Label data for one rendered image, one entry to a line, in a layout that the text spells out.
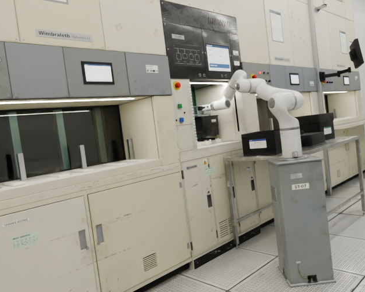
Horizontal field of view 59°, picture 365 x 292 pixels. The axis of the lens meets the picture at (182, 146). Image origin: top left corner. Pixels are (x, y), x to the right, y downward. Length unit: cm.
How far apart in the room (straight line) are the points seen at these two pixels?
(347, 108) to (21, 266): 488
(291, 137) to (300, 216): 48
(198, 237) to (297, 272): 74
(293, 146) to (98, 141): 136
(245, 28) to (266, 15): 39
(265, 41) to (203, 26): 91
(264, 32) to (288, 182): 185
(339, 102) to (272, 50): 237
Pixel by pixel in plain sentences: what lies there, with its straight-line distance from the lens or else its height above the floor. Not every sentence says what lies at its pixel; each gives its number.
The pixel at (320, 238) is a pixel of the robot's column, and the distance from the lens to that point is 219.
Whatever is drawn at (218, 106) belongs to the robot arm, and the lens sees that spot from 279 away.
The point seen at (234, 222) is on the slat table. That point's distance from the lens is 275.
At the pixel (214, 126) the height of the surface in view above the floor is 102.
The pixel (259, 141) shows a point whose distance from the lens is 253.
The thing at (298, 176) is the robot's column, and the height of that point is 66.
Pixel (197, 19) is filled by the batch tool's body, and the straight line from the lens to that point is 272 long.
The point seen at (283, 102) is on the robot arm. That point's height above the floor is 111.
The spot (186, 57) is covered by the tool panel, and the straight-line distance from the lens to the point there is 251.
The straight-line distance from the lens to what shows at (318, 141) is 291.
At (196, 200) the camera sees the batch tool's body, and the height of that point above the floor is 49.
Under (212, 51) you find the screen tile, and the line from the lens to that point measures 275.
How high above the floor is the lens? 103
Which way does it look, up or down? 3 degrees down
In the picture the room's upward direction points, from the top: 7 degrees counter-clockwise
